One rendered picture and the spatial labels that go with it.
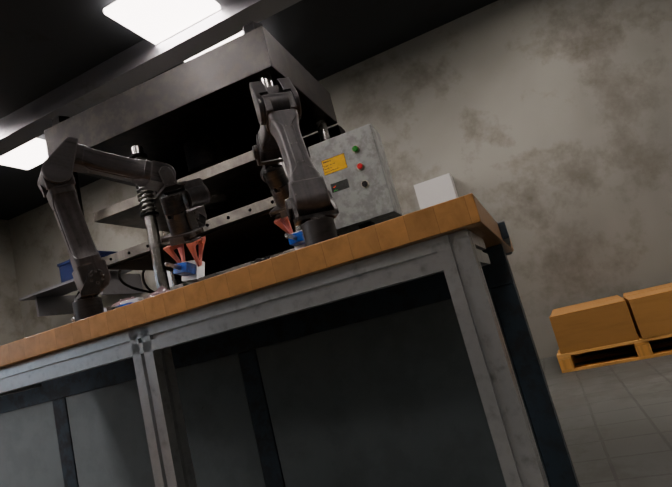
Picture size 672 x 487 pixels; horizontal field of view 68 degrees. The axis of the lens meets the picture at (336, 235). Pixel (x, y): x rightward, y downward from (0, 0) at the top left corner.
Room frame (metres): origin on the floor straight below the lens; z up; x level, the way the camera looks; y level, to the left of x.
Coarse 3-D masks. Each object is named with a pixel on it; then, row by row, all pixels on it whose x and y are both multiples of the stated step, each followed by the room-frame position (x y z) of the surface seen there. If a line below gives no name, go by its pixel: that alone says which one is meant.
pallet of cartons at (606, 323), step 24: (648, 288) 3.79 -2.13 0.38; (552, 312) 3.85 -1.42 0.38; (576, 312) 3.46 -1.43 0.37; (600, 312) 3.40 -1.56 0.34; (624, 312) 3.34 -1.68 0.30; (648, 312) 3.28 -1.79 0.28; (576, 336) 3.48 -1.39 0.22; (600, 336) 3.42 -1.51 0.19; (624, 336) 3.36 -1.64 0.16; (648, 336) 3.30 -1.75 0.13; (576, 360) 3.77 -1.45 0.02; (624, 360) 3.38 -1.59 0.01
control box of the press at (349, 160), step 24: (336, 144) 2.09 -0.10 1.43; (360, 144) 2.05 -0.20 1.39; (336, 168) 2.09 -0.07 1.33; (360, 168) 2.05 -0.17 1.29; (384, 168) 2.07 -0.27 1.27; (336, 192) 2.10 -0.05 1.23; (360, 192) 2.07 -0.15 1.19; (384, 192) 2.04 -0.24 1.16; (336, 216) 2.11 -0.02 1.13; (360, 216) 2.08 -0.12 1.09; (384, 216) 2.09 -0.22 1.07
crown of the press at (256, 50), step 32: (256, 32) 1.99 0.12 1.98; (192, 64) 2.09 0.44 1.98; (224, 64) 2.04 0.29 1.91; (256, 64) 2.00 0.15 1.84; (288, 64) 2.19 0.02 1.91; (128, 96) 2.21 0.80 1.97; (160, 96) 2.15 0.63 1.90; (192, 96) 2.10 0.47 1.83; (224, 96) 2.13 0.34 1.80; (320, 96) 2.57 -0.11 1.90; (64, 128) 2.33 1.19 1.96; (96, 128) 2.27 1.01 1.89; (128, 128) 2.22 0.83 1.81; (160, 128) 2.28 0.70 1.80; (192, 128) 2.37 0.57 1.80; (224, 128) 2.46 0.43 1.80; (256, 128) 2.56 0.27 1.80; (160, 160) 2.66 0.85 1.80; (192, 160) 2.48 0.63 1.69; (224, 160) 2.53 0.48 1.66
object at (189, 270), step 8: (168, 264) 1.25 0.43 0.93; (176, 264) 1.31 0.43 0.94; (184, 264) 1.30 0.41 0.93; (192, 264) 1.32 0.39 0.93; (176, 272) 1.31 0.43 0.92; (184, 272) 1.30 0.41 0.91; (192, 272) 1.32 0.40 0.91; (200, 272) 1.35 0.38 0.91; (184, 280) 1.34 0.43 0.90; (192, 280) 1.35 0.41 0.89
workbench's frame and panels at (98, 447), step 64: (320, 320) 1.21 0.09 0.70; (384, 320) 1.17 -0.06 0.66; (448, 320) 1.12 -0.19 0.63; (512, 320) 1.08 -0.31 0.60; (64, 384) 1.46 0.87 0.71; (128, 384) 1.40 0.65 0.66; (192, 384) 1.33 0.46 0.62; (256, 384) 1.27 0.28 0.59; (320, 384) 1.22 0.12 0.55; (384, 384) 1.18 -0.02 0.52; (448, 384) 1.13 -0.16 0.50; (0, 448) 1.55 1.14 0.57; (64, 448) 1.47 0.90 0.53; (128, 448) 1.41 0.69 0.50; (192, 448) 1.34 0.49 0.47; (256, 448) 1.29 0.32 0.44; (320, 448) 1.24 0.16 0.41; (384, 448) 1.19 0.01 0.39; (448, 448) 1.15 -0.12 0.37
